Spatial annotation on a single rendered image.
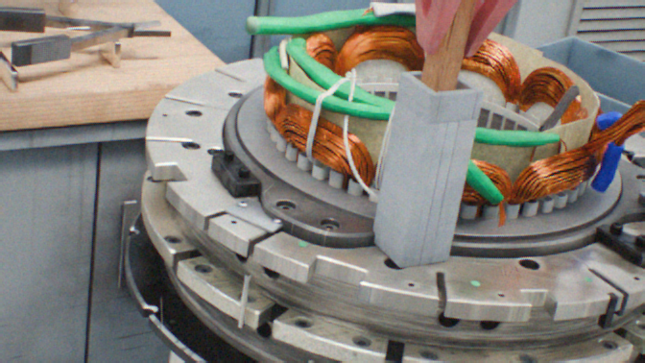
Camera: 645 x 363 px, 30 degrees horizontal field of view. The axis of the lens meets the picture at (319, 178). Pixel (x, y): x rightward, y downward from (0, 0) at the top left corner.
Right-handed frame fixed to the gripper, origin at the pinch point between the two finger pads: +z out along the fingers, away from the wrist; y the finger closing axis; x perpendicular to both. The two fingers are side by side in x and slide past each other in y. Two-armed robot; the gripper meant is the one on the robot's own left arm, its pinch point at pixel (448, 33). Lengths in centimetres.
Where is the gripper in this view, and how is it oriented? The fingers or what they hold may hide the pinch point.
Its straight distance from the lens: 54.1
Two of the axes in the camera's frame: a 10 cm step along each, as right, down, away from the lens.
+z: -2.0, 8.5, 4.9
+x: -2.8, -5.3, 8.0
